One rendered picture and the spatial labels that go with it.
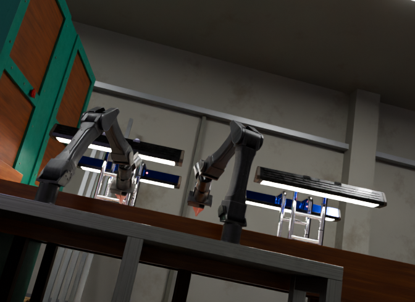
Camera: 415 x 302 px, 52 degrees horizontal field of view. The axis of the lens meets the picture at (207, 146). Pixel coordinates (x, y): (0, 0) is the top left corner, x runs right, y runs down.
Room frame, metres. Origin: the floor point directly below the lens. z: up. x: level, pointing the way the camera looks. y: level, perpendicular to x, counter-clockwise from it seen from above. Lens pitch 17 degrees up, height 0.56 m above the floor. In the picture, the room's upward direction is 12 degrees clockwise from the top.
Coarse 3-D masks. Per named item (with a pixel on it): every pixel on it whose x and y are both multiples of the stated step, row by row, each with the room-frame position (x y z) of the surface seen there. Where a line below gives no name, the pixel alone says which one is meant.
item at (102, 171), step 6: (108, 156) 2.08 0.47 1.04; (102, 168) 2.07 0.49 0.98; (102, 174) 2.07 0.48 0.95; (108, 174) 2.07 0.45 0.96; (114, 174) 2.07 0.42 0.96; (102, 180) 2.08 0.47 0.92; (96, 186) 2.07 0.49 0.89; (96, 192) 2.07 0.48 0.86; (96, 198) 2.08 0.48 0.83; (102, 198) 2.08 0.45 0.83; (108, 198) 2.07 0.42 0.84; (114, 198) 2.08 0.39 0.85; (126, 198) 2.08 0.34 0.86; (126, 204) 2.08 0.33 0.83
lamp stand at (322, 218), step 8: (304, 176) 1.93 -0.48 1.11; (336, 184) 1.94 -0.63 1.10; (296, 192) 2.09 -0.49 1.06; (296, 200) 2.10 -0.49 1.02; (304, 216) 2.10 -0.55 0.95; (312, 216) 2.10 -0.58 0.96; (320, 216) 2.10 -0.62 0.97; (320, 224) 2.10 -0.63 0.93; (288, 232) 2.10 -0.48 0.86; (320, 232) 2.10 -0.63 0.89; (304, 240) 2.10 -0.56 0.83; (312, 240) 2.10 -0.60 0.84; (320, 240) 2.10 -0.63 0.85
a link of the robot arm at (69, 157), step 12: (84, 120) 1.44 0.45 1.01; (96, 120) 1.43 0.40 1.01; (84, 132) 1.41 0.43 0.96; (96, 132) 1.45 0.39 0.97; (72, 144) 1.39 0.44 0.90; (84, 144) 1.41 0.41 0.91; (60, 156) 1.37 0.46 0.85; (72, 156) 1.36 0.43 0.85; (48, 168) 1.34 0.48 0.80; (60, 168) 1.33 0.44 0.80; (72, 168) 1.37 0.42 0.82
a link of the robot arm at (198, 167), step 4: (200, 160) 1.72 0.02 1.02; (196, 164) 1.72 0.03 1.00; (200, 164) 1.63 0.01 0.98; (204, 164) 1.60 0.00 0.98; (196, 168) 1.71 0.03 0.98; (200, 168) 1.63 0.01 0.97; (204, 168) 1.61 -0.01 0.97; (196, 172) 1.70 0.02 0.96; (200, 172) 1.63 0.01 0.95; (196, 176) 1.71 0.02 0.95; (204, 176) 1.64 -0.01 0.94; (208, 176) 1.65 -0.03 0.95; (212, 176) 1.66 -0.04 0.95
